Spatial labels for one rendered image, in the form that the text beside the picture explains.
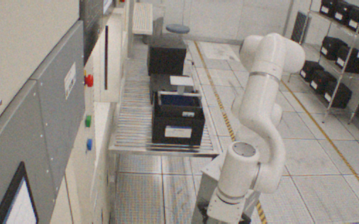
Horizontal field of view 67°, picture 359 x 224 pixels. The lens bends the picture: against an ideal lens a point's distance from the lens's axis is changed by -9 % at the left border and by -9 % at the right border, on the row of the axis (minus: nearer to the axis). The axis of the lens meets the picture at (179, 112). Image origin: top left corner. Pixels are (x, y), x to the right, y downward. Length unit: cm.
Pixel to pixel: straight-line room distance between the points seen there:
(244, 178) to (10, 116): 56
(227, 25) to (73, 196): 538
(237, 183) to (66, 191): 49
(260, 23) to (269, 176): 554
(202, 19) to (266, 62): 508
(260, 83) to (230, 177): 26
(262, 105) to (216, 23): 521
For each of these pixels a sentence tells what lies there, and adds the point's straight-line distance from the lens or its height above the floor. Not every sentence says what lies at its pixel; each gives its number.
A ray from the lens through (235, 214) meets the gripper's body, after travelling 89.
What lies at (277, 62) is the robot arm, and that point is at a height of 150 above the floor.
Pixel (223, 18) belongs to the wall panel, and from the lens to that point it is 596.
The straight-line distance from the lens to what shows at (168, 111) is 158.
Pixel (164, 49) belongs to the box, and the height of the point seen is 99.
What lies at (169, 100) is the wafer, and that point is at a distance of 171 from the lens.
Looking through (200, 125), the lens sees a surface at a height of 90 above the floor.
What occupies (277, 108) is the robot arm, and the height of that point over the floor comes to 117.
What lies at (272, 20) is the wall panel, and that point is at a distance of 627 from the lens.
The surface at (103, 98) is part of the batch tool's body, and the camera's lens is 178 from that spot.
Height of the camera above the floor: 177
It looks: 31 degrees down
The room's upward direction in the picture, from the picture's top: 8 degrees clockwise
